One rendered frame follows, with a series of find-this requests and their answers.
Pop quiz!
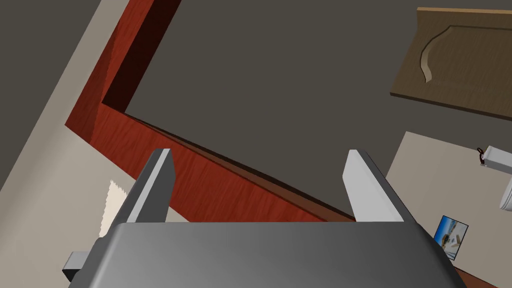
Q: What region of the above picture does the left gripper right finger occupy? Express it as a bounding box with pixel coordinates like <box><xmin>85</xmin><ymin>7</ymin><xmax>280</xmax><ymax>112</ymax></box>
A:
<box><xmin>342</xmin><ymin>149</ymin><xmax>417</xmax><ymax>224</ymax></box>

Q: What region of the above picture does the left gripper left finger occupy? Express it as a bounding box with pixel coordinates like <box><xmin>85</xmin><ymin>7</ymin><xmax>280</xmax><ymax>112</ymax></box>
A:
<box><xmin>115</xmin><ymin>148</ymin><xmax>177</xmax><ymax>225</ymax></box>

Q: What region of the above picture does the brown wooden door leaf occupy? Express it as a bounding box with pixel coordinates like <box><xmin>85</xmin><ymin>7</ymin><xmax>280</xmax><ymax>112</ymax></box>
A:
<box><xmin>389</xmin><ymin>6</ymin><xmax>512</xmax><ymax>122</ymax></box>

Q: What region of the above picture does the blue framed wall picture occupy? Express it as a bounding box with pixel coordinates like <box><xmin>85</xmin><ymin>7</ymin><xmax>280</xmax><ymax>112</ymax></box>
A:
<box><xmin>433</xmin><ymin>214</ymin><xmax>470</xmax><ymax>262</ymax></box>

